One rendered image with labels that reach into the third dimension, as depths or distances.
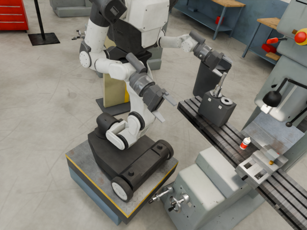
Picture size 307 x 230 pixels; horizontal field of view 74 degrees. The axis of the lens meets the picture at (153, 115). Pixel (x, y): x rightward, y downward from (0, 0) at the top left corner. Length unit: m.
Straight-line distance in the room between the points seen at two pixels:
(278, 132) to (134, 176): 1.13
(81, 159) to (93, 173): 0.18
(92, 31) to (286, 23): 0.81
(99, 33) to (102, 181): 1.20
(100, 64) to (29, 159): 1.74
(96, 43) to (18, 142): 1.94
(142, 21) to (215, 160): 1.03
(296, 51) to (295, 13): 0.18
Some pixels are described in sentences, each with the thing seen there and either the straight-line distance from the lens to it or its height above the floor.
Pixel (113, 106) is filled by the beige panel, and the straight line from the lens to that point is 2.97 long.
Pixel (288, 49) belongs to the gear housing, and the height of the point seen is 1.67.
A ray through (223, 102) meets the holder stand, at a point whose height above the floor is 1.13.
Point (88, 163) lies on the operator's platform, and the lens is 1.91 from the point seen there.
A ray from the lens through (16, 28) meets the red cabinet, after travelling 5.15.
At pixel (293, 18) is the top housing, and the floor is 1.80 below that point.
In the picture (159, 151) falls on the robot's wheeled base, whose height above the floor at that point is 0.61.
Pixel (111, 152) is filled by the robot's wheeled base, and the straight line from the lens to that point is 1.75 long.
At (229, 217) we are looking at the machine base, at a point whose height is 0.20.
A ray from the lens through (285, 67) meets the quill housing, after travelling 1.20.
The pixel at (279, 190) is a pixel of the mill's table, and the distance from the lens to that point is 1.53.
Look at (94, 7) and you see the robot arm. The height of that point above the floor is 1.70.
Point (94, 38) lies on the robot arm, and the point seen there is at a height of 1.57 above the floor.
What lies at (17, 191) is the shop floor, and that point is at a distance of 2.39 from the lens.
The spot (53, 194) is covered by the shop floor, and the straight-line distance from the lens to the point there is 2.27.
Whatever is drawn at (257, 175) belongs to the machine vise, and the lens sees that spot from 1.41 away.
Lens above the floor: 1.98
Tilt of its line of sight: 42 degrees down
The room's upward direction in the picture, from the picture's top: 12 degrees clockwise
